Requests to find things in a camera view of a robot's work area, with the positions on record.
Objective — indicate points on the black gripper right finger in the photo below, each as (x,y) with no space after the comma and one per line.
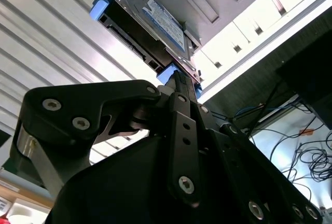
(241,141)

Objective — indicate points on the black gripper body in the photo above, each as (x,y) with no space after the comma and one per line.
(116,187)

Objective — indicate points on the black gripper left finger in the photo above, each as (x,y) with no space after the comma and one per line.
(64,104)

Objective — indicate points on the hard disk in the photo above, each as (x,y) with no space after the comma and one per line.
(166,24)

